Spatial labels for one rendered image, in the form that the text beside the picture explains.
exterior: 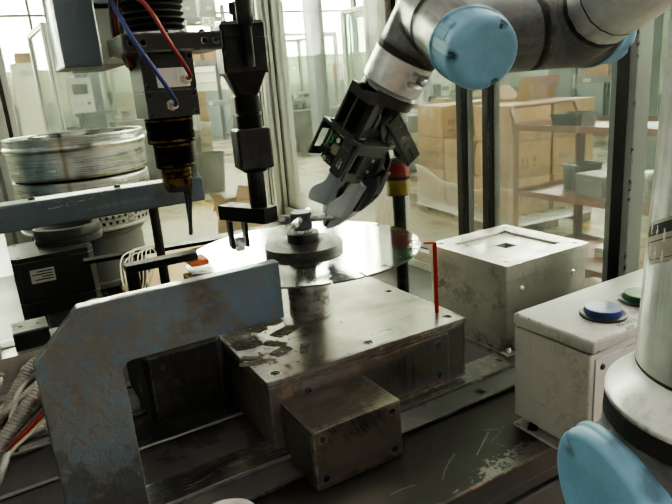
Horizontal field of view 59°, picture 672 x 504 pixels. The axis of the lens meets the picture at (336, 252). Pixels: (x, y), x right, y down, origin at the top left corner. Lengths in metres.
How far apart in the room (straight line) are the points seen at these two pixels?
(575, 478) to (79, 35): 0.74
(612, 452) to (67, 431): 0.46
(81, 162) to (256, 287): 0.81
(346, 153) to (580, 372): 0.36
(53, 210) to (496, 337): 0.68
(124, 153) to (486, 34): 0.97
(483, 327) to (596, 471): 0.59
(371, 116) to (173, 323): 0.34
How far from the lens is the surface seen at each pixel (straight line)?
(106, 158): 1.39
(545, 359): 0.73
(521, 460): 0.75
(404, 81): 0.73
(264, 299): 0.64
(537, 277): 0.95
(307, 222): 0.84
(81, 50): 0.87
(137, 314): 0.60
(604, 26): 0.65
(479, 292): 0.95
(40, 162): 1.40
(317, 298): 0.85
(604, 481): 0.40
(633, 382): 0.39
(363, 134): 0.75
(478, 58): 0.62
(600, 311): 0.73
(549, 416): 0.76
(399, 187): 1.08
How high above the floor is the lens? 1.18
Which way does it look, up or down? 16 degrees down
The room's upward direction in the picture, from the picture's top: 5 degrees counter-clockwise
